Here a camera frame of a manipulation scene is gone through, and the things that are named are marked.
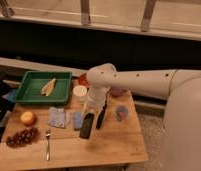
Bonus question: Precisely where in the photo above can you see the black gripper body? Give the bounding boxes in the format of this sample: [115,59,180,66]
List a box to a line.
[79,113,94,139]

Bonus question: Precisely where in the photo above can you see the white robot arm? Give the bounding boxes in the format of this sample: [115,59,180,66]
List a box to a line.
[86,63,201,171]

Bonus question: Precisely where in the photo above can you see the blue sponge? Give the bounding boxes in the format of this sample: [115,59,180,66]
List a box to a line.
[73,112,83,130]

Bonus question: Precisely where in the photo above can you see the light blue cloth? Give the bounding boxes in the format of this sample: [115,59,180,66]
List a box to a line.
[48,107,66,128]

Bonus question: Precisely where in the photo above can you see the silver fork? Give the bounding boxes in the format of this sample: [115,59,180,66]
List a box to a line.
[45,130,51,161]

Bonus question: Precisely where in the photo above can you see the white cup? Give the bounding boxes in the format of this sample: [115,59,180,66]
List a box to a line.
[73,85,87,103]

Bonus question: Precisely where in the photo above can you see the small grey dish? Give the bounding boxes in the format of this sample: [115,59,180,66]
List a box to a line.
[114,105,129,122]

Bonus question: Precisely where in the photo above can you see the purple bowl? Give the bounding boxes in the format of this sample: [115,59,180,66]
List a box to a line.
[109,87,126,97]

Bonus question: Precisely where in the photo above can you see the red-brown bowl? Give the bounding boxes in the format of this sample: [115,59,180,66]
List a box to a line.
[78,74,90,88]

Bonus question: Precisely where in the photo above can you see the bunch of dark grapes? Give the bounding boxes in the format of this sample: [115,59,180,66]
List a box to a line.
[6,127,39,148]

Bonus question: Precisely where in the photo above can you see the yellow apple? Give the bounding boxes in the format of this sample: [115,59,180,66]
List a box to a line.
[20,111,36,126]

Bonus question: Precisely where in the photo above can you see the green plastic tray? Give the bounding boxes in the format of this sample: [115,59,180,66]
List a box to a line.
[15,71,72,105]

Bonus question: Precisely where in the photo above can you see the blue object beside tray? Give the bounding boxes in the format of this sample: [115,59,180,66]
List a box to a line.
[4,89,17,102]

